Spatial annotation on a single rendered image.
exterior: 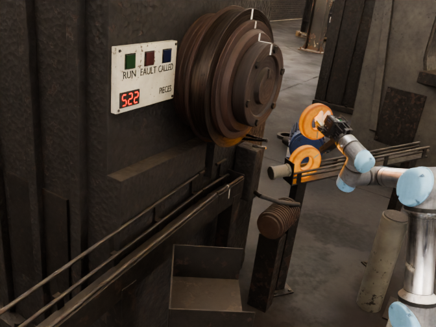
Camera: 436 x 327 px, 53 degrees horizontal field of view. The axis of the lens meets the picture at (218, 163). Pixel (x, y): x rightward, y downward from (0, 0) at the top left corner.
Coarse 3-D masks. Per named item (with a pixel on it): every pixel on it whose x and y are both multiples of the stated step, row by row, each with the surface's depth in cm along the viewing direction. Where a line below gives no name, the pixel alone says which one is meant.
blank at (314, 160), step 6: (300, 150) 193; (306, 150) 194; (312, 150) 195; (294, 156) 194; (300, 156) 194; (306, 156) 196; (312, 156) 197; (318, 156) 198; (294, 162) 194; (300, 162) 196; (312, 162) 199; (318, 162) 200; (300, 168) 197; (306, 168) 200; (312, 168) 200
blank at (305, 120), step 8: (312, 104) 186; (320, 104) 185; (304, 112) 185; (312, 112) 184; (304, 120) 184; (312, 120) 186; (304, 128) 186; (312, 128) 188; (312, 136) 189; (320, 136) 191
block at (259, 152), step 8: (240, 144) 184; (248, 144) 185; (240, 152) 183; (248, 152) 180; (256, 152) 179; (240, 160) 184; (248, 160) 182; (256, 160) 181; (240, 168) 185; (248, 168) 183; (256, 168) 183; (248, 176) 184; (256, 176) 186; (248, 184) 185; (256, 184) 189; (248, 192) 186; (248, 200) 188
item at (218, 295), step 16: (176, 256) 128; (192, 256) 128; (208, 256) 129; (224, 256) 129; (240, 256) 129; (176, 272) 131; (192, 272) 131; (208, 272) 131; (224, 272) 132; (176, 288) 127; (192, 288) 128; (208, 288) 128; (224, 288) 129; (176, 304) 122; (192, 304) 122; (208, 304) 123; (224, 304) 124; (240, 304) 124; (176, 320) 104; (192, 320) 105; (208, 320) 105; (224, 320) 105; (240, 320) 105
